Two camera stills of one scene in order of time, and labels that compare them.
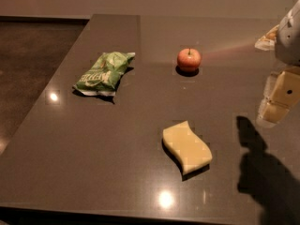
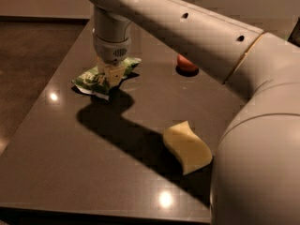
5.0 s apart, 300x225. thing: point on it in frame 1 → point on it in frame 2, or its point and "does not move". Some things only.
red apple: (188, 59) does not move
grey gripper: (289, 37) → (112, 50)
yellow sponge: (189, 150) does not move
